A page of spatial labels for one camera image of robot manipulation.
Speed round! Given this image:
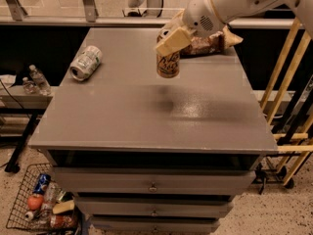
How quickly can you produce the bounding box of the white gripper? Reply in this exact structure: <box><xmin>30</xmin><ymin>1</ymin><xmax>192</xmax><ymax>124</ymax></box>
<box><xmin>155</xmin><ymin>0</ymin><xmax>223</xmax><ymax>57</ymax></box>

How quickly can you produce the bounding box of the short clear water bottle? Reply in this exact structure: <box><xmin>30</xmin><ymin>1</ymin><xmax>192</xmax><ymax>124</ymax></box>
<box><xmin>22</xmin><ymin>77</ymin><xmax>37</xmax><ymax>94</ymax></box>

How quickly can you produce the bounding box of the red apple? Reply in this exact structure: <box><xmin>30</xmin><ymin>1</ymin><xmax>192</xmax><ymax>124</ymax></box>
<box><xmin>27</xmin><ymin>194</ymin><xmax>44</xmax><ymax>211</ymax></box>

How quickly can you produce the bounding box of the gray drawer cabinet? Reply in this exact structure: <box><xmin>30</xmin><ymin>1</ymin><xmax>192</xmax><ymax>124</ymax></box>
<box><xmin>27</xmin><ymin>27</ymin><xmax>279</xmax><ymax>235</ymax></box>

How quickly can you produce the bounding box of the middle drawer front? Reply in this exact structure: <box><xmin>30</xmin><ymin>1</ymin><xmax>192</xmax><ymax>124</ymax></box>
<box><xmin>74</xmin><ymin>197</ymin><xmax>234</xmax><ymax>218</ymax></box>

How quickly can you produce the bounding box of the black wire basket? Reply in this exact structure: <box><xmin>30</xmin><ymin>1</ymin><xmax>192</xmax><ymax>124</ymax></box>
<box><xmin>6</xmin><ymin>164</ymin><xmax>81</xmax><ymax>235</ymax></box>

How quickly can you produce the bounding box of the yellow sponge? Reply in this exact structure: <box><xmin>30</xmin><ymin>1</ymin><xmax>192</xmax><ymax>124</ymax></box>
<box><xmin>53</xmin><ymin>200</ymin><xmax>75</xmax><ymax>214</ymax></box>

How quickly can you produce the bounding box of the bottom drawer front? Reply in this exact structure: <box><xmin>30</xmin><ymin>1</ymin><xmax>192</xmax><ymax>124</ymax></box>
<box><xmin>90</xmin><ymin>216</ymin><xmax>220</xmax><ymax>233</ymax></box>

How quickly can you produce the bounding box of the white green 7up can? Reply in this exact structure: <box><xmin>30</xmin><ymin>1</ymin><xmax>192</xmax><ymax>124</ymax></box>
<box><xmin>69</xmin><ymin>45</ymin><xmax>103</xmax><ymax>81</ymax></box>

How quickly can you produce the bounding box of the red snack bag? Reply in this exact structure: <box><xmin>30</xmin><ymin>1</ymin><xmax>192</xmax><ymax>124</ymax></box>
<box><xmin>50</xmin><ymin>215</ymin><xmax>77</xmax><ymax>229</ymax></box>

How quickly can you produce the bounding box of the top drawer front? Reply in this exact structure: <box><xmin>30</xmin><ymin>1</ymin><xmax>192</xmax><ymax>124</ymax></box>
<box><xmin>53</xmin><ymin>167</ymin><xmax>255</xmax><ymax>195</ymax></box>

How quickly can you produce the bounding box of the clear plastic bottle in basket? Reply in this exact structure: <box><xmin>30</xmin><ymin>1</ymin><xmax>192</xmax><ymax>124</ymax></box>
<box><xmin>40</xmin><ymin>182</ymin><xmax>60</xmax><ymax>218</ymax></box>

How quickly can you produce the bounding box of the drawer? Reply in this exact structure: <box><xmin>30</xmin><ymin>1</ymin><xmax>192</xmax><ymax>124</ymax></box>
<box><xmin>90</xmin><ymin>216</ymin><xmax>220</xmax><ymax>233</ymax></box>
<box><xmin>53</xmin><ymin>167</ymin><xmax>255</xmax><ymax>195</ymax></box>
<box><xmin>74</xmin><ymin>197</ymin><xmax>234</xmax><ymax>218</ymax></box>

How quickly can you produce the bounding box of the tall clear water bottle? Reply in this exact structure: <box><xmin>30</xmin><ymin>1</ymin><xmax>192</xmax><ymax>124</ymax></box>
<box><xmin>29</xmin><ymin>65</ymin><xmax>52</xmax><ymax>96</ymax></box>

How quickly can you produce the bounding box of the orange LaCroix can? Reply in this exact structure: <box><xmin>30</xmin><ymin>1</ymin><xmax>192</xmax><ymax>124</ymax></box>
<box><xmin>156</xmin><ymin>28</ymin><xmax>181</xmax><ymax>79</ymax></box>

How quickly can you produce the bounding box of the blue soda can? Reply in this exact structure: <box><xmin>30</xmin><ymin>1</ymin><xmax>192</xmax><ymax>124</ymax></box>
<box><xmin>33</xmin><ymin>173</ymin><xmax>51</xmax><ymax>195</ymax></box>

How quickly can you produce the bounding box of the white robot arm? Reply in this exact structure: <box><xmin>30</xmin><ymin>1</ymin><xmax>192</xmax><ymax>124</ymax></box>
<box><xmin>155</xmin><ymin>0</ymin><xmax>313</xmax><ymax>57</ymax></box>

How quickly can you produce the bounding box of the gray side table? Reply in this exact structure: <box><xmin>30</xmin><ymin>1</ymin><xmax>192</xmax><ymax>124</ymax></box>
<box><xmin>0</xmin><ymin>86</ymin><xmax>54</xmax><ymax>173</ymax></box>

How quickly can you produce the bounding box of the brown chip bag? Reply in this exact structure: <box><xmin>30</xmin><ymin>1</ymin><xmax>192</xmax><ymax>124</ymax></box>
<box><xmin>180</xmin><ymin>26</ymin><xmax>243</xmax><ymax>58</ymax></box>

